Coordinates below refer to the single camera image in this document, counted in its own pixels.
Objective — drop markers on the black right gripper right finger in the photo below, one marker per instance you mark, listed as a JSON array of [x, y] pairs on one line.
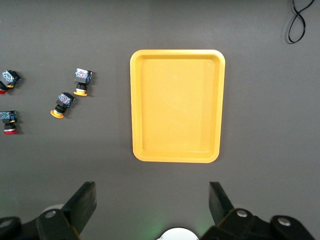
[[221, 205]]

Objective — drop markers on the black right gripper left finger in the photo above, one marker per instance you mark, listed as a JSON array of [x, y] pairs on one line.
[[80, 205]]

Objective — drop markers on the yellow push button black body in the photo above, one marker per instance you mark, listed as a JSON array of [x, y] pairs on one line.
[[63, 100], [82, 78]]

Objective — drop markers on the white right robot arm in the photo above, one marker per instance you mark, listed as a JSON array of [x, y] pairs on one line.
[[178, 235]]

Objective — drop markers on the yellow plastic tray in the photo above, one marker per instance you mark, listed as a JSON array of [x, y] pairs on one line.
[[177, 107]]

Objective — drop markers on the red push button black body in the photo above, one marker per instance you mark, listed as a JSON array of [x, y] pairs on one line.
[[10, 78], [8, 117]]

